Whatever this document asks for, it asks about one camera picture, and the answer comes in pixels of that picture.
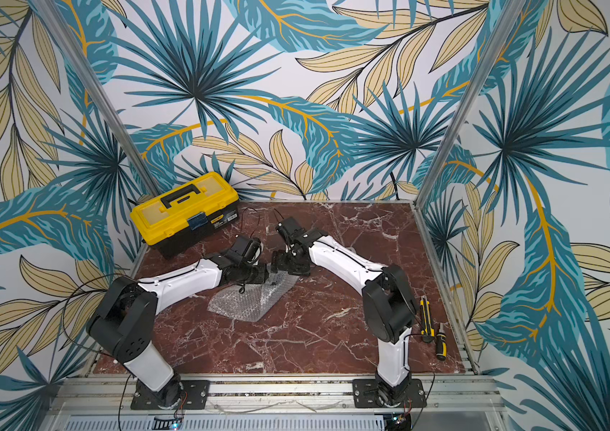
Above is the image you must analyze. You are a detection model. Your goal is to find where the clear bubble wrap sheet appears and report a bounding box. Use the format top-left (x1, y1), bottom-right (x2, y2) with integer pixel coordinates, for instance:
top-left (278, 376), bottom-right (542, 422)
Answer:
top-left (208, 271), bottom-right (299, 323)

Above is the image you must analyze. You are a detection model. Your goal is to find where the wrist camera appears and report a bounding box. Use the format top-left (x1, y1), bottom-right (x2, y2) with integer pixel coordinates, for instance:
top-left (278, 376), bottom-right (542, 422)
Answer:
top-left (226, 235), bottom-right (263, 265)
top-left (276, 217), bottom-right (306, 246)

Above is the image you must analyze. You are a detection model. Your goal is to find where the right aluminium corner post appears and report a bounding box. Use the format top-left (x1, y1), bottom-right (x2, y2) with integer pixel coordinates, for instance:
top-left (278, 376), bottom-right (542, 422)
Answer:
top-left (416, 0), bottom-right (525, 214)

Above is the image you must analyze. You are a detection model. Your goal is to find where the yellow black toolbox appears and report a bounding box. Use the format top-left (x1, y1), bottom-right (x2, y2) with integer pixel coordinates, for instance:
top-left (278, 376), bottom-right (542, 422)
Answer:
top-left (130, 172), bottom-right (238, 260)

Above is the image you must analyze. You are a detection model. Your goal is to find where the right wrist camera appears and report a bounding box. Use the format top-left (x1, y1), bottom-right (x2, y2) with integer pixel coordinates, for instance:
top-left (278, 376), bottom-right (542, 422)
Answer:
top-left (276, 217), bottom-right (306, 246)

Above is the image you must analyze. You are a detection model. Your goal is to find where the left aluminium corner post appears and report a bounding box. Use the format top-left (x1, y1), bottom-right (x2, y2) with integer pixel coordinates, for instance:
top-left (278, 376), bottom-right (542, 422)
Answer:
top-left (33, 0), bottom-right (161, 195)

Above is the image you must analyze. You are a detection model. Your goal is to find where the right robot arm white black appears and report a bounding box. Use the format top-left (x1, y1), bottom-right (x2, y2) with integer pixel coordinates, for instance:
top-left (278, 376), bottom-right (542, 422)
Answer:
top-left (272, 217), bottom-right (420, 407)

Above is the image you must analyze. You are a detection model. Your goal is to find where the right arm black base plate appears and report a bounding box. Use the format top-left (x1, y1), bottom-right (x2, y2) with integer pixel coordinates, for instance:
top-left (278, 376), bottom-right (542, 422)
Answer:
top-left (352, 377), bottom-right (427, 409)

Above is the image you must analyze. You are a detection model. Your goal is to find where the aluminium front frame rail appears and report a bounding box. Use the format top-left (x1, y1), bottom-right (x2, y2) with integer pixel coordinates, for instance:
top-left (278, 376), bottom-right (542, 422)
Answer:
top-left (40, 375), bottom-right (515, 430)

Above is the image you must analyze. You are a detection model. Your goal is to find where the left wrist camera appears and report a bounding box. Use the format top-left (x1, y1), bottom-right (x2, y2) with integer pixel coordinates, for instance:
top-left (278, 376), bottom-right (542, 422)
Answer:
top-left (226, 235), bottom-right (263, 265)

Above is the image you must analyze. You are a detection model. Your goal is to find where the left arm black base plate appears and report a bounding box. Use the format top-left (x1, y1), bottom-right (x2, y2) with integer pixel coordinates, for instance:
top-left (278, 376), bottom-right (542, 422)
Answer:
top-left (130, 379), bottom-right (211, 411)

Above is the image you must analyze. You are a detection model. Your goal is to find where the yellow black screwdriver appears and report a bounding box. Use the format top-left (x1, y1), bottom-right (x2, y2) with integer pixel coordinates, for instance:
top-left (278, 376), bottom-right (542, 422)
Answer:
top-left (434, 323), bottom-right (448, 361)

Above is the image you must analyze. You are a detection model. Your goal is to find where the aluminium corner post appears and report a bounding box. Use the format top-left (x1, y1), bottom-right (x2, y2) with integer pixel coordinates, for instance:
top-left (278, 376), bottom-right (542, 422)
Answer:
top-left (33, 0), bottom-right (161, 195)
top-left (416, 0), bottom-right (525, 214)

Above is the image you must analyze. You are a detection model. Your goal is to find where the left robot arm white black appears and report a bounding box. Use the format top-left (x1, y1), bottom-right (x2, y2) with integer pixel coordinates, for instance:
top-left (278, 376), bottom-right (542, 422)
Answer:
top-left (86, 254), bottom-right (268, 409)

